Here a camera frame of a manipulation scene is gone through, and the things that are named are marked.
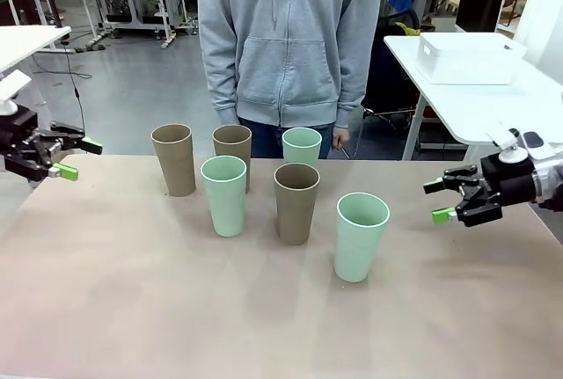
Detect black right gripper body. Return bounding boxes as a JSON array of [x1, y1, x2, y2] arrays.
[[456, 154, 537, 228]]

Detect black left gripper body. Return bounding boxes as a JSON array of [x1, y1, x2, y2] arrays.
[[0, 106, 40, 174]]

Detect green plastic cup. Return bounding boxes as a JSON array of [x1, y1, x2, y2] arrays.
[[281, 127, 324, 170], [200, 155, 248, 238], [333, 192, 391, 284]]

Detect brown plastic cup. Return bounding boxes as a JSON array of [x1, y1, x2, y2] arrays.
[[211, 124, 253, 194], [150, 123, 196, 198], [273, 162, 321, 247]]

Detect white plastic basket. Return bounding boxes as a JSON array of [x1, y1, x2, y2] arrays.
[[414, 32, 529, 87]]

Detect person's right forearm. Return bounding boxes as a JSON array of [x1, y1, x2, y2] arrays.
[[201, 35, 241, 125]]

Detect person's left forearm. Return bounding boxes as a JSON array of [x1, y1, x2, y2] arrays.
[[336, 35, 380, 128]]

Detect person's left hand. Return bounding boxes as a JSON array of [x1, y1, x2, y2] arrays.
[[332, 126, 354, 160]]

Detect large white side table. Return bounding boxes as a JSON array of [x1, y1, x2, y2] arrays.
[[383, 33, 563, 161]]

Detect small white side table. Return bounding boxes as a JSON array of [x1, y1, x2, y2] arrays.
[[0, 25, 73, 110]]

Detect black office chair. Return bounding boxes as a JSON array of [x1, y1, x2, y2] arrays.
[[362, 9, 426, 135]]

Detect yellow item on chair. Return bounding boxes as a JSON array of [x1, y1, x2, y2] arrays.
[[394, 21, 420, 38]]

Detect black computer monitor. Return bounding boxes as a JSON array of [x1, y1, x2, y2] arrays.
[[454, 0, 508, 36]]

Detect person in grey hoodie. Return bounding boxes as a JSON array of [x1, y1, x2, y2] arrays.
[[197, 0, 383, 160]]

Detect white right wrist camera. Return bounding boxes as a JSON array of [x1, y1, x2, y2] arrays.
[[485, 127, 527, 164]]

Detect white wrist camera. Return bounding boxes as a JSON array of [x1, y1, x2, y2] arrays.
[[0, 69, 33, 115], [485, 127, 527, 164]]

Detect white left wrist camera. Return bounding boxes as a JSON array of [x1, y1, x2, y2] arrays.
[[0, 69, 33, 115]]

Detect thin black floor cable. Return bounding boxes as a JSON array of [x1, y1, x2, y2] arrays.
[[63, 39, 92, 135]]

